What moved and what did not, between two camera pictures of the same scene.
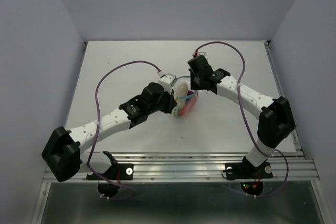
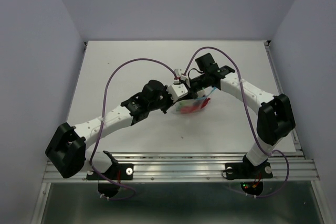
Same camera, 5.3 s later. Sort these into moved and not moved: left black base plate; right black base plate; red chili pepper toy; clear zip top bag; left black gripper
Moved: red chili pepper toy; clear zip top bag
Not moved: left black gripper; right black base plate; left black base plate
